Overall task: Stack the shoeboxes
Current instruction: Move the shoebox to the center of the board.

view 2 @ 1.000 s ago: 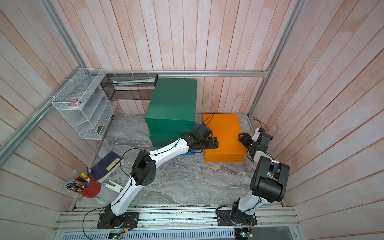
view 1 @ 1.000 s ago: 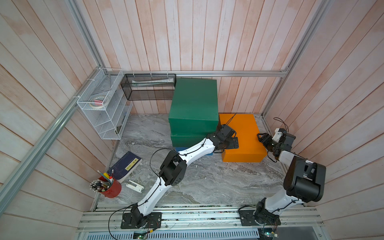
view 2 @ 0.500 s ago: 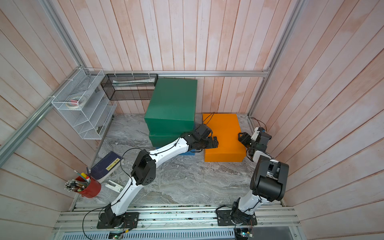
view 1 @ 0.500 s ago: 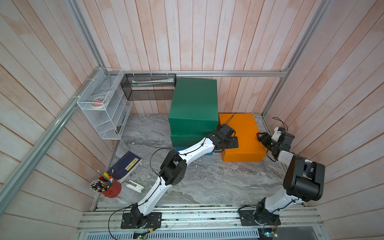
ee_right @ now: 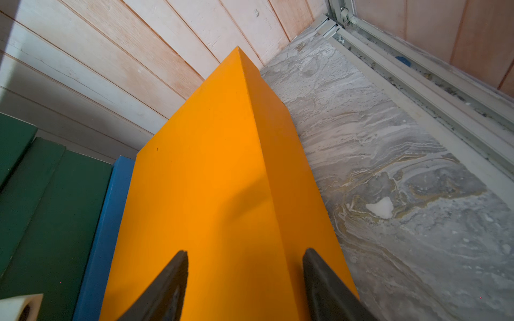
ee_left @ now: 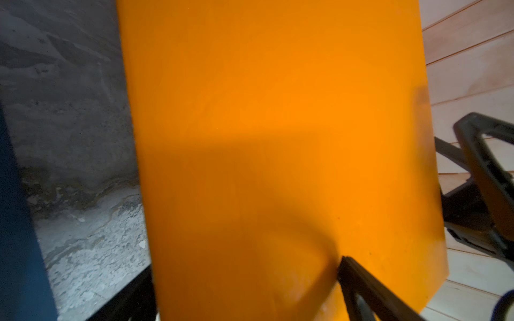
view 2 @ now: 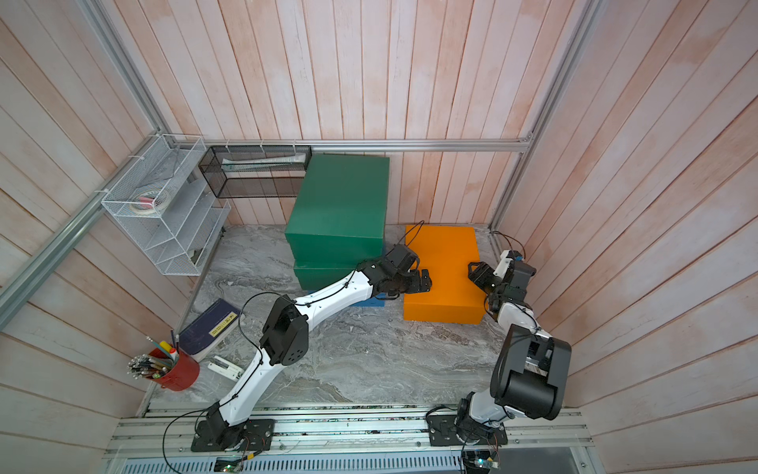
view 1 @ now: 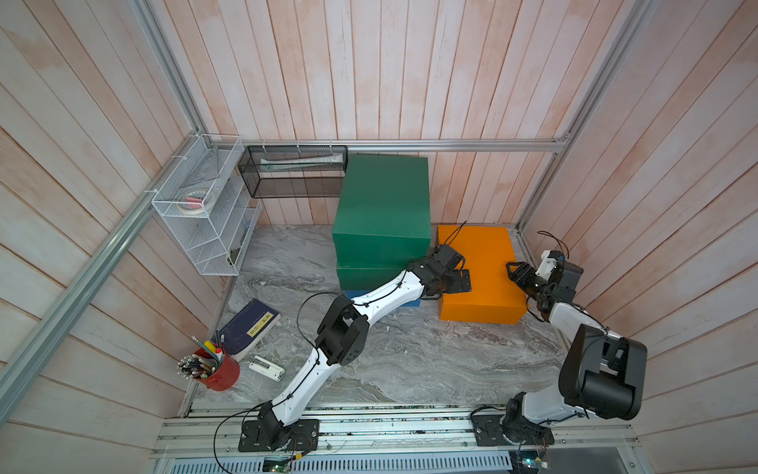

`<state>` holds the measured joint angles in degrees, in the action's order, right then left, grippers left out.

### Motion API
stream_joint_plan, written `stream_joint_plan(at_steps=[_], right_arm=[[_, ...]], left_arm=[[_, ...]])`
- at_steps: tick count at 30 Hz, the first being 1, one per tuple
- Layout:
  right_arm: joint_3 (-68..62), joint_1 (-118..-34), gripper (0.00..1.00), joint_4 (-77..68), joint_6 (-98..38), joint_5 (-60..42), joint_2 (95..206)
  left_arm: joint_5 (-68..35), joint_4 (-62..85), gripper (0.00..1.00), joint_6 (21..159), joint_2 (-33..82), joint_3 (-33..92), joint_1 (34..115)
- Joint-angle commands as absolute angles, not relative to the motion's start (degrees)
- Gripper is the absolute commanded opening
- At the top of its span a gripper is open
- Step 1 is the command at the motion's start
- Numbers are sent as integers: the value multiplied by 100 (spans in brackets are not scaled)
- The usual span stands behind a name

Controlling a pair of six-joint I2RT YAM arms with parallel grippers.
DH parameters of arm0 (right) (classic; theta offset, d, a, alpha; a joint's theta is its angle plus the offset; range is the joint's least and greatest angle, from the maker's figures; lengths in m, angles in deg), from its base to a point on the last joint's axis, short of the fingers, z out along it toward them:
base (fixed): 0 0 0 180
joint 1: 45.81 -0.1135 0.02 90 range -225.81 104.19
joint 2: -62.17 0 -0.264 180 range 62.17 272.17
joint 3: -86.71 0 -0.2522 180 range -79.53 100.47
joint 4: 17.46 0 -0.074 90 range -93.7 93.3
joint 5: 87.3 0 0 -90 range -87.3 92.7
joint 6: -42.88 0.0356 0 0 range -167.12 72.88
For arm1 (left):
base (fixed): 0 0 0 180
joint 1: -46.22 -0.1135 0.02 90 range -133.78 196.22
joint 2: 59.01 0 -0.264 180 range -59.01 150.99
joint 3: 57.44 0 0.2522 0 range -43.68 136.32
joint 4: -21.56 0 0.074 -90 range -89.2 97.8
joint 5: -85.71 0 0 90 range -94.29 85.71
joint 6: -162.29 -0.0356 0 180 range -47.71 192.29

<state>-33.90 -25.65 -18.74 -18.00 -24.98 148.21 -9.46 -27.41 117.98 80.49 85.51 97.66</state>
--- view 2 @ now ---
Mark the blue shoebox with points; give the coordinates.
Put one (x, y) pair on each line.
(374, 301)

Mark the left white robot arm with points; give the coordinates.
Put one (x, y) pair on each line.
(285, 338)

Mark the paper in mesh basket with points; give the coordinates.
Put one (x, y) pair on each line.
(283, 163)

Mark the tape roll on shelf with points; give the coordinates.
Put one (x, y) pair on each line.
(149, 202)

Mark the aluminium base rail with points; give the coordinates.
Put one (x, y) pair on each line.
(351, 439)

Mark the white small device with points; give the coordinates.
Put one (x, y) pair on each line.
(225, 368)

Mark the dark blue book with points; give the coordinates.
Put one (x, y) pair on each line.
(208, 330)

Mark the white wire shelf rack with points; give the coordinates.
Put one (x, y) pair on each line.
(168, 212)

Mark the orange shoebox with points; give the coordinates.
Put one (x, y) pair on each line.
(445, 252)

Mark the large green shoebox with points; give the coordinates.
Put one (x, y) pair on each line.
(316, 275)

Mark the black mesh basket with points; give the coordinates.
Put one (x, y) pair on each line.
(252, 185)

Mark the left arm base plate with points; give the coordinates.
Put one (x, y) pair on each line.
(252, 436)

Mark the red pen cup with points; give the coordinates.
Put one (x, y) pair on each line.
(169, 367)

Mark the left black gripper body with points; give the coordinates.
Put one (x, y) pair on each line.
(404, 284)

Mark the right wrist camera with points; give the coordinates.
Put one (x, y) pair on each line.
(508, 257)

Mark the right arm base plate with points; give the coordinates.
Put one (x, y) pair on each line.
(444, 429)

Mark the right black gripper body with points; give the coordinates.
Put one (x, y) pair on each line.
(498, 290)

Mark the small green shoebox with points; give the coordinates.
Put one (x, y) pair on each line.
(340, 213)

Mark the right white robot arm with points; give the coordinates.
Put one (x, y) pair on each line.
(531, 372)

